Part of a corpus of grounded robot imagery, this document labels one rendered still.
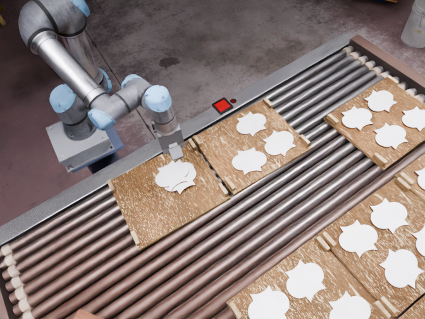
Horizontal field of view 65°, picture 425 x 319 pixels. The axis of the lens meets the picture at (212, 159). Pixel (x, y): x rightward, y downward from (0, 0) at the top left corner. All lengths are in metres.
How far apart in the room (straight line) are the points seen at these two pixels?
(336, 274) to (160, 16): 3.30
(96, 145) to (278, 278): 0.97
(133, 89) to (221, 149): 0.55
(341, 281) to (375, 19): 3.06
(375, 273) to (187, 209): 0.72
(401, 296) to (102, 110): 1.14
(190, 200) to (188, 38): 2.46
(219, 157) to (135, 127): 1.53
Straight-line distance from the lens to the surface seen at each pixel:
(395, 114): 1.75
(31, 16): 1.27
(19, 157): 3.16
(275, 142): 1.51
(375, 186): 1.52
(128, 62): 3.50
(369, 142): 1.61
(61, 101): 1.54
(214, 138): 1.54
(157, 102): 1.03
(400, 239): 1.43
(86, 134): 1.66
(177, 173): 1.42
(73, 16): 1.30
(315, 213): 1.39
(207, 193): 1.39
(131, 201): 1.44
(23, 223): 1.63
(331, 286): 1.30
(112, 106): 1.09
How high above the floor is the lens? 2.17
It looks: 57 degrees down
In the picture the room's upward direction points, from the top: 8 degrees counter-clockwise
